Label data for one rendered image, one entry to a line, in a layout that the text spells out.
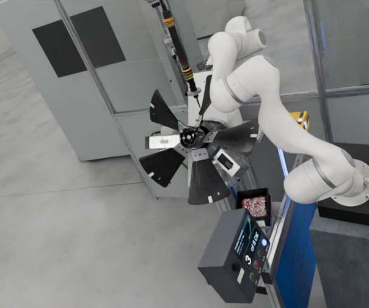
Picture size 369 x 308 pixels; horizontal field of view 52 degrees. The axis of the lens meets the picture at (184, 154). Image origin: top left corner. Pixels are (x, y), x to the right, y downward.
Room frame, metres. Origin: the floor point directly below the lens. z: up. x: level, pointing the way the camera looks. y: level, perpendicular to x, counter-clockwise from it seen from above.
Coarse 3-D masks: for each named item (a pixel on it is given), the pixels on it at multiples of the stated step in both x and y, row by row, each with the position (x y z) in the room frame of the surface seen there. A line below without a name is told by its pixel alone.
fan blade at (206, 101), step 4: (208, 76) 1.94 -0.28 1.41; (208, 80) 1.92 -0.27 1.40; (208, 84) 1.90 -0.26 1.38; (208, 88) 1.88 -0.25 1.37; (204, 92) 1.92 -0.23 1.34; (208, 92) 1.84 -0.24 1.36; (204, 96) 1.89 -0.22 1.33; (208, 96) 1.82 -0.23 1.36; (204, 100) 1.85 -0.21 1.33; (208, 100) 1.79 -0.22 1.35; (204, 104) 1.81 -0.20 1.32; (208, 104) 1.77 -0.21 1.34; (200, 108) 1.85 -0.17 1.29; (204, 108) 1.79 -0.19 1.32; (200, 112) 1.82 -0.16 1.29; (204, 112) 1.76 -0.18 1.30
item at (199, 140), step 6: (186, 126) 1.77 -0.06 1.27; (192, 126) 1.75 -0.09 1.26; (204, 126) 1.82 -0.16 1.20; (180, 132) 1.78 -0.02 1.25; (186, 132) 1.75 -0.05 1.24; (192, 132) 1.73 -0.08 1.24; (198, 132) 1.71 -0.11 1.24; (204, 132) 1.79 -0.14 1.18; (180, 138) 1.76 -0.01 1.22; (186, 138) 1.75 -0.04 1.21; (192, 138) 1.72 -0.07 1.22; (198, 138) 1.69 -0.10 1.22; (204, 138) 1.73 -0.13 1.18; (186, 144) 1.73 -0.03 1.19; (192, 144) 1.70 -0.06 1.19; (198, 144) 1.70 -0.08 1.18; (204, 144) 1.76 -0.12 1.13; (210, 144) 1.75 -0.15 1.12
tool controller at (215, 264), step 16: (240, 208) 1.04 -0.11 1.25; (224, 224) 1.00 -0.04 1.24; (240, 224) 0.96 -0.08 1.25; (256, 224) 1.00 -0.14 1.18; (224, 240) 0.93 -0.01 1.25; (240, 240) 0.92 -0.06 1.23; (256, 240) 0.96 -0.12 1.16; (208, 256) 0.90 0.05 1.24; (224, 256) 0.85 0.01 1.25; (240, 256) 0.88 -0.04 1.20; (256, 256) 0.92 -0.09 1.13; (208, 272) 0.86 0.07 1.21; (224, 272) 0.82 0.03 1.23; (240, 272) 0.84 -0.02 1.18; (256, 272) 0.87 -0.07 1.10; (224, 288) 0.84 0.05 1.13; (240, 288) 0.80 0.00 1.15; (256, 288) 0.83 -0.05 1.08
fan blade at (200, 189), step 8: (200, 160) 1.68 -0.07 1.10; (208, 160) 1.69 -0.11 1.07; (192, 168) 1.65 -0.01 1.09; (200, 168) 1.65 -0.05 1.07; (208, 168) 1.65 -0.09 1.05; (192, 176) 1.63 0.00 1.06; (200, 176) 1.62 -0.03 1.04; (208, 176) 1.62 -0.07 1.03; (216, 176) 1.62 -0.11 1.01; (192, 184) 1.60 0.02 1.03; (200, 184) 1.60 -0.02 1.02; (208, 184) 1.59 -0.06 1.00; (216, 184) 1.59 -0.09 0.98; (224, 184) 1.58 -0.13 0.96; (192, 192) 1.58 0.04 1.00; (200, 192) 1.57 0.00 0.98; (208, 192) 1.56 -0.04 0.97; (224, 192) 1.55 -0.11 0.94; (192, 200) 1.56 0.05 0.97; (200, 200) 1.55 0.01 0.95; (208, 200) 1.54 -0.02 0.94; (216, 200) 1.53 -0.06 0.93
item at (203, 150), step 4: (200, 148) 1.73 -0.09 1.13; (204, 148) 1.73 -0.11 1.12; (192, 152) 1.71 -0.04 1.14; (196, 152) 1.72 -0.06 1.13; (200, 152) 1.72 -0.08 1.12; (204, 152) 1.72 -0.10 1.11; (192, 156) 1.70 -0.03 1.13; (196, 156) 1.70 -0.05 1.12; (200, 156) 1.70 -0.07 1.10; (204, 156) 1.70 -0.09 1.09; (196, 160) 1.69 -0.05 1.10
